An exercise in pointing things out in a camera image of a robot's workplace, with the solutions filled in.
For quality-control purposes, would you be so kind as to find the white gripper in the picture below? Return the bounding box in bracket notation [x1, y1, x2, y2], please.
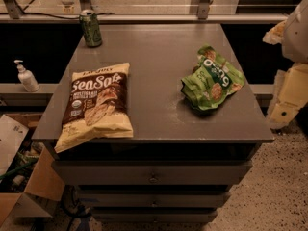
[263, 21, 308, 129]

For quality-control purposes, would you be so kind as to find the green rice chip bag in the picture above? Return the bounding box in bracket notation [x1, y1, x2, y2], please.
[181, 44, 245, 112]

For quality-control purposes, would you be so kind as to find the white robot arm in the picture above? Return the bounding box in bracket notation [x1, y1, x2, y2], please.
[263, 0, 308, 129]

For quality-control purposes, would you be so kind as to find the yellow sea salt chip bag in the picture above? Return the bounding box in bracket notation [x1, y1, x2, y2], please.
[55, 63, 134, 153]

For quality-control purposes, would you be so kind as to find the green soda can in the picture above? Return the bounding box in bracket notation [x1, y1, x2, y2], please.
[79, 10, 102, 47]

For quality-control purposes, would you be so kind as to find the grey drawer cabinet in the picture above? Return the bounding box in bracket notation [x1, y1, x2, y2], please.
[34, 24, 273, 223]

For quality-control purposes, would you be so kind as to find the white pump bottle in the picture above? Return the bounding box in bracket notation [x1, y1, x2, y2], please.
[14, 60, 39, 92]

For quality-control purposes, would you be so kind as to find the cardboard box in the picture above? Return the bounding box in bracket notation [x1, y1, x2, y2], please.
[0, 113, 64, 225]

